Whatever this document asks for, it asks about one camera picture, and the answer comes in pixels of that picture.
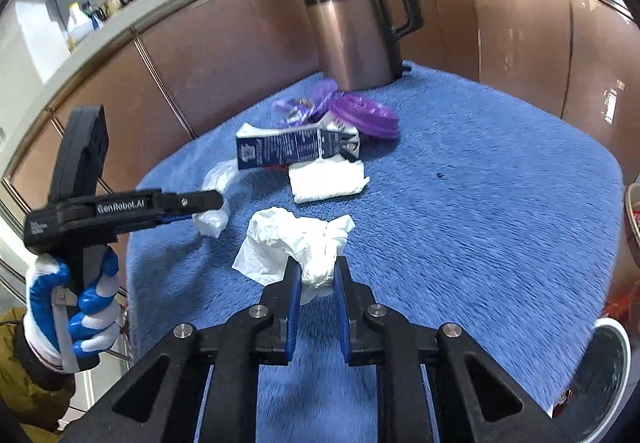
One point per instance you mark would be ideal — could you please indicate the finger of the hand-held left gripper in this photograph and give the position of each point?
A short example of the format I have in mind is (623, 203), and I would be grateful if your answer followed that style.
(170, 222)
(195, 201)

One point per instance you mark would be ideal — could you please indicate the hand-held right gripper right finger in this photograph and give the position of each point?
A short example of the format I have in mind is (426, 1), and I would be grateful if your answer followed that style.
(342, 308)

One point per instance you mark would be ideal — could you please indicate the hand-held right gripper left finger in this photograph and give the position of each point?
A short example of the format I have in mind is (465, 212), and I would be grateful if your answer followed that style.
(295, 290)

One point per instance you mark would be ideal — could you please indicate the small white tissue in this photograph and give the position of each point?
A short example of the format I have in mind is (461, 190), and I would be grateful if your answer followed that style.
(218, 180)

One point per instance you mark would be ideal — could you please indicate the large white tissue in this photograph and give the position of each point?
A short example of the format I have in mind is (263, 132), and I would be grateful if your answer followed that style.
(300, 238)

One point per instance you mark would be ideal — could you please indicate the blue and white carton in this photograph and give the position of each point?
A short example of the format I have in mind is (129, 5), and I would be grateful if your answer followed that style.
(280, 149)

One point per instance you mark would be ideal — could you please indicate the purple snack wrapper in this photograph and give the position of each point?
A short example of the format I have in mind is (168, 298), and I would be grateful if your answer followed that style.
(307, 100)

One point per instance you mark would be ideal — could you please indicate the purple plastic lid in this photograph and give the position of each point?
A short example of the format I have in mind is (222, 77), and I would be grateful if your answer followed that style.
(367, 115)

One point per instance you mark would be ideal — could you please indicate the white trash bin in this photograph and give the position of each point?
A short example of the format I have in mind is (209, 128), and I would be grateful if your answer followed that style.
(607, 373)

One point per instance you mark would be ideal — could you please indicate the person's left forearm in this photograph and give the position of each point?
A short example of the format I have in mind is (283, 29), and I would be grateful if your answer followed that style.
(30, 388)

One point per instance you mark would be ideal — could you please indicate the beige trash bin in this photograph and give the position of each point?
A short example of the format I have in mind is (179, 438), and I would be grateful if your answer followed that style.
(633, 223)

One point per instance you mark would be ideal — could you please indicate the person's left hand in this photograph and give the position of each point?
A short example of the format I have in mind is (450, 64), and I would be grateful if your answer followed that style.
(42, 293)

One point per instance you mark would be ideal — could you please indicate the copper kitchen cabinet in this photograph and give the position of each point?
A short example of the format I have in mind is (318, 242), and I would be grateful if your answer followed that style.
(225, 53)

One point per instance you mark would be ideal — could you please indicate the blue towel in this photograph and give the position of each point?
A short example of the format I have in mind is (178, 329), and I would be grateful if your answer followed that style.
(475, 203)

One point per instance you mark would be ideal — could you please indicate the white plastic bottle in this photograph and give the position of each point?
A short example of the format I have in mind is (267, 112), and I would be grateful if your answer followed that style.
(79, 25)

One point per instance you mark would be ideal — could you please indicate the copper electric kettle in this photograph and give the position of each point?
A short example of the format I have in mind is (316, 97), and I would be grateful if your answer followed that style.
(352, 33)

